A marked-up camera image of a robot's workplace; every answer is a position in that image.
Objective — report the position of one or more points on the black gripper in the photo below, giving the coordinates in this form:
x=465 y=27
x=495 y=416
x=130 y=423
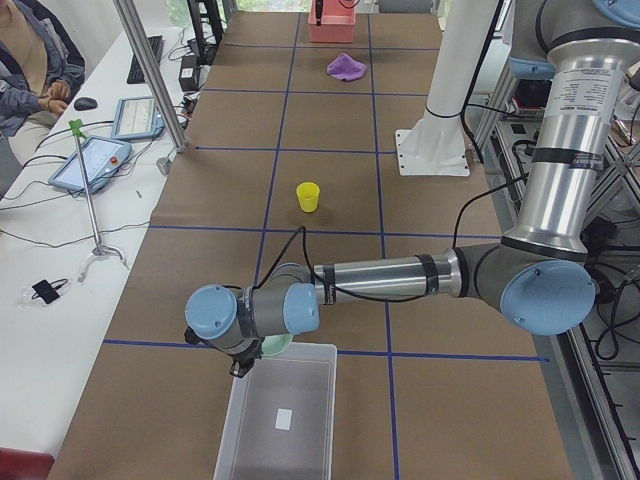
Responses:
x=246 y=361

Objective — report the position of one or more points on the green plastic bowl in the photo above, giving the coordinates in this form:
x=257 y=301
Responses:
x=275 y=345

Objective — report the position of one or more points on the yellow plastic cup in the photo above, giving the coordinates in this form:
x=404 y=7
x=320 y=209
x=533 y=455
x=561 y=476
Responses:
x=308 y=196

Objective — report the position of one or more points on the purple cloth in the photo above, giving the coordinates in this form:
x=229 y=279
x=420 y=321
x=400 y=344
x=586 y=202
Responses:
x=345 y=68

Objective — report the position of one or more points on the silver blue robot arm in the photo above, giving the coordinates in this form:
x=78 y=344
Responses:
x=535 y=275

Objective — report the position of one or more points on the clear plastic storage box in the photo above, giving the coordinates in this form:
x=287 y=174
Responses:
x=280 y=417

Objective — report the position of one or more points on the near blue teach pendant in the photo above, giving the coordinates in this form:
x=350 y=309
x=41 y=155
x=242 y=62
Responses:
x=103 y=157

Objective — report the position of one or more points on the blue teach pendant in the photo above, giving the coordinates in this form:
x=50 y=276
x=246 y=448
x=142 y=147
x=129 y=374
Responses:
x=137 y=118
x=103 y=157

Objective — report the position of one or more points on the far blue teach pendant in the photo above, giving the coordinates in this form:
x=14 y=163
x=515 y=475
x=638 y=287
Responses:
x=137 y=118

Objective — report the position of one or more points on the black power adapter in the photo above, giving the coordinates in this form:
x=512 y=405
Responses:
x=189 y=74

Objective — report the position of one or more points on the black computer mouse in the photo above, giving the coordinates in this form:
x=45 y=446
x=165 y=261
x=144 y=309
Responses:
x=85 y=104

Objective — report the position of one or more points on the pink plastic tray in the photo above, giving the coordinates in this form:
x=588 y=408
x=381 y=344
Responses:
x=332 y=21

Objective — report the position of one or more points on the seated person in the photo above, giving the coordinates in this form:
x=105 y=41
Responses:
x=41 y=71

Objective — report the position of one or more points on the small black device with strap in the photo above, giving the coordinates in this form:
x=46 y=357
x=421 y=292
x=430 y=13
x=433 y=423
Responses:
x=48 y=291

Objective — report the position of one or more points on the green handled reach grabber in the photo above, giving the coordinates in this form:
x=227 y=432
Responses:
x=101 y=250

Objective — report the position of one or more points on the white camera stand column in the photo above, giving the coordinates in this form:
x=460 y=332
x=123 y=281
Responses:
x=435 y=146

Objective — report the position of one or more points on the aluminium frame post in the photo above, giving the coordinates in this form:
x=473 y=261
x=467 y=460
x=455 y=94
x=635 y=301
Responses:
x=134 y=30

